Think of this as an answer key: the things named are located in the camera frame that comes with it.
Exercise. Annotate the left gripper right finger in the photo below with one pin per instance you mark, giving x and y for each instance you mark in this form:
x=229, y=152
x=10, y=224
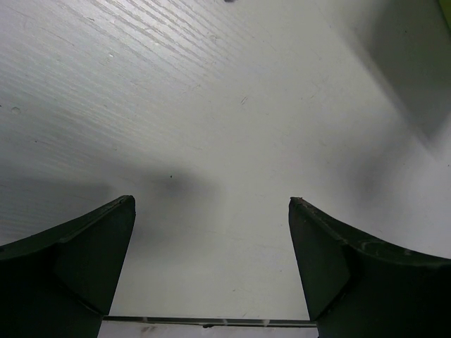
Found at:
x=357, y=285

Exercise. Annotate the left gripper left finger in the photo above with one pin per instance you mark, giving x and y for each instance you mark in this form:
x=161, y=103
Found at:
x=61, y=282

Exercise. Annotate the green metal drawer cabinet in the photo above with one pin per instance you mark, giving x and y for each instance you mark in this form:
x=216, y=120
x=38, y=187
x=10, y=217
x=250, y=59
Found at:
x=445, y=6

